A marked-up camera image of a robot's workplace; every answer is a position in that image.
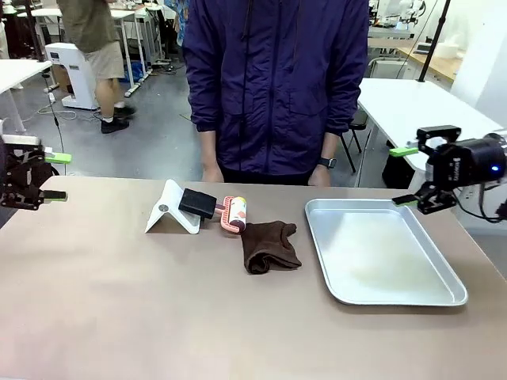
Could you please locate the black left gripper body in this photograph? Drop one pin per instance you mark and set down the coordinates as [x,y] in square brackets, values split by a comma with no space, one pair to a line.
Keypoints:
[24,174]

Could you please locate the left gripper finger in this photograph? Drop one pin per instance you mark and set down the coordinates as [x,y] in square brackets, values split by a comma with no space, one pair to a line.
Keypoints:
[55,195]
[59,158]

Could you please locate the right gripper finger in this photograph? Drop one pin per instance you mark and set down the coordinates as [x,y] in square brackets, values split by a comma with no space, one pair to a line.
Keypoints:
[404,151]
[404,199]

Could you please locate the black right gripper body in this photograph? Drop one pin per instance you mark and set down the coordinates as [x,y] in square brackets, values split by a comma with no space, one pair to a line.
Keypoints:
[471,160]

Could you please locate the brown cloth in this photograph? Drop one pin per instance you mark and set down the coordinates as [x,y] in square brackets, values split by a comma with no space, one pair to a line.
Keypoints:
[265,249]

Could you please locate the person's left forearm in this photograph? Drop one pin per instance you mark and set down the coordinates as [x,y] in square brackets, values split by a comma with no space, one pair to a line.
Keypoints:
[328,146]

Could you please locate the person's right forearm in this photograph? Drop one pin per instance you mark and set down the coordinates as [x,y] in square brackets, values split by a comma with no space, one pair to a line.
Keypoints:
[208,148]

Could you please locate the person's left hand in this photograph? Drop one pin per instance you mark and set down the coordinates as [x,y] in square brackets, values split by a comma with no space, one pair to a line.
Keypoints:
[321,177]

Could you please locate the person's right hand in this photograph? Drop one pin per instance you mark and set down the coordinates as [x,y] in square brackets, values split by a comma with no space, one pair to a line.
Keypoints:
[213,174]

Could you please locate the black folding chair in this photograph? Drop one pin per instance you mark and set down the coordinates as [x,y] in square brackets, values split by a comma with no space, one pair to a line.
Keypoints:
[356,126]

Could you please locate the black wristwatch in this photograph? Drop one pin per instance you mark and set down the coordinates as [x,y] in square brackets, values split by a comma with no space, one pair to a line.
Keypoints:
[328,162]

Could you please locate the silver metal tray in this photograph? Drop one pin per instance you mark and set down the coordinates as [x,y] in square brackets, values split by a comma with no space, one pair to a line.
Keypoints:
[396,277]

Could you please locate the cardboard box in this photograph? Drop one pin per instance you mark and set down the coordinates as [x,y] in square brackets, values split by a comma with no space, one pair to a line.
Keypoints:
[61,79]

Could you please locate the small white desk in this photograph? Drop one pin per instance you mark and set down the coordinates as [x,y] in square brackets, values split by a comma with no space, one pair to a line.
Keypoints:
[20,73]

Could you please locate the wooden top counter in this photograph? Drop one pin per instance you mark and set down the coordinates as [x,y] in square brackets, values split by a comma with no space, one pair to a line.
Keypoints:
[420,57]

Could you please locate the white folded stand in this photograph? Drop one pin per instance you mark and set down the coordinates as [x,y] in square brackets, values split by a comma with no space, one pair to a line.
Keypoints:
[162,210]

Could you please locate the blue plastic bag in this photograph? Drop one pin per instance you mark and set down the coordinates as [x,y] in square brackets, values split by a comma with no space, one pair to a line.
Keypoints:
[132,71]

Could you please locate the black tripod pole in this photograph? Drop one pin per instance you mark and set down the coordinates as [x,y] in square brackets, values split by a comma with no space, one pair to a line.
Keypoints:
[435,39]

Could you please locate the person in khaki shorts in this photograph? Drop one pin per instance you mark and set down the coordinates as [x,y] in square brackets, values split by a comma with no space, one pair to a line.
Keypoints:
[95,35]

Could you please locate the person in purple jacket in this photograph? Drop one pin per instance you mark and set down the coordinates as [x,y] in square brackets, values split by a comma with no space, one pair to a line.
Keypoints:
[277,99]

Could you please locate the long white background table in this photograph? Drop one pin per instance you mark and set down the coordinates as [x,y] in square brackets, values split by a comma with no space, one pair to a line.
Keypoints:
[130,16]

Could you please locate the person in blue patterned shirt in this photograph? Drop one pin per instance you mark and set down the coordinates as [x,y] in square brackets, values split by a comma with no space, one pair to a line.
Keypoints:
[178,20]

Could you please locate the white pedestal cabinet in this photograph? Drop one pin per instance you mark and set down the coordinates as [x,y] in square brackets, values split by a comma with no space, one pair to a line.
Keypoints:
[77,79]

